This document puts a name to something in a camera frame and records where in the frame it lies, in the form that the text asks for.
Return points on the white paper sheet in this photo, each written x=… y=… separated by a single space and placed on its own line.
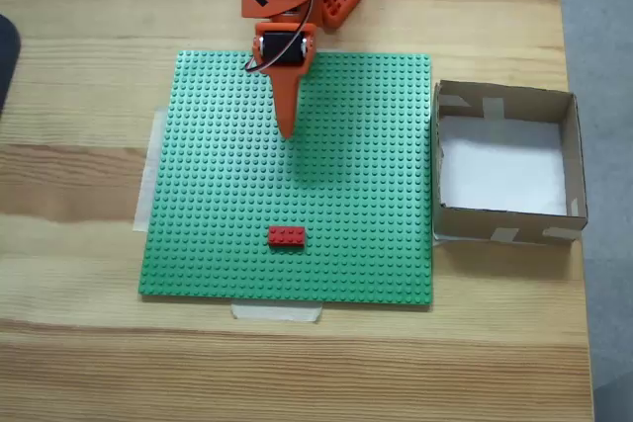
x=499 y=165

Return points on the brown cardboard box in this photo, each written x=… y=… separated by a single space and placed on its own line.
x=460 y=227

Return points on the red lego block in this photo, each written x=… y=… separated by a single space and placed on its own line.
x=287 y=236

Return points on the green lego baseplate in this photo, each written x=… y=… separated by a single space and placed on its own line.
x=346 y=194

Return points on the wide masking tape strip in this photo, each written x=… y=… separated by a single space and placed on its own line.
x=143 y=194

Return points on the black rounded object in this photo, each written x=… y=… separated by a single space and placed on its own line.
x=7 y=61

